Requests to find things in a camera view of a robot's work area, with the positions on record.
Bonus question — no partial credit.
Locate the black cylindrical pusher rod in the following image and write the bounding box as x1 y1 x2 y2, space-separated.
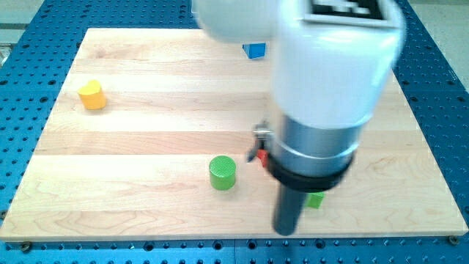
273 185 307 236

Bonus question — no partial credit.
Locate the yellow heart block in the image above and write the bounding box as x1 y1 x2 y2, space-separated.
78 80 107 110

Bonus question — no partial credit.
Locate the green star block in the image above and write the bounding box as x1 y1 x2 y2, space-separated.
306 191 325 209

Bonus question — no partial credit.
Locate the black white fiducial marker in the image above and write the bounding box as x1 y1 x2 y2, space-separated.
303 0 400 28

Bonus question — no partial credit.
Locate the red block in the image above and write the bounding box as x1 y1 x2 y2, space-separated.
256 150 268 168

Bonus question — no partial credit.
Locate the light wooden board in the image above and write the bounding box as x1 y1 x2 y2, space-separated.
1 29 468 242

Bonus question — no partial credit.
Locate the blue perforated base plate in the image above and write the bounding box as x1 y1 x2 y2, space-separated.
1 1 468 263

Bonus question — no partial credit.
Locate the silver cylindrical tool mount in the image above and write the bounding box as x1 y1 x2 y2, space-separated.
247 113 370 193

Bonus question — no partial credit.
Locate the blue cube block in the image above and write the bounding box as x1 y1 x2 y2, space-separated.
242 43 266 59

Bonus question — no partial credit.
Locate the green cylinder block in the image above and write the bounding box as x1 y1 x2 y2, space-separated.
209 155 237 191

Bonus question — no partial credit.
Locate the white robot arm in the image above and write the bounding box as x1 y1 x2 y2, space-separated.
192 0 405 235

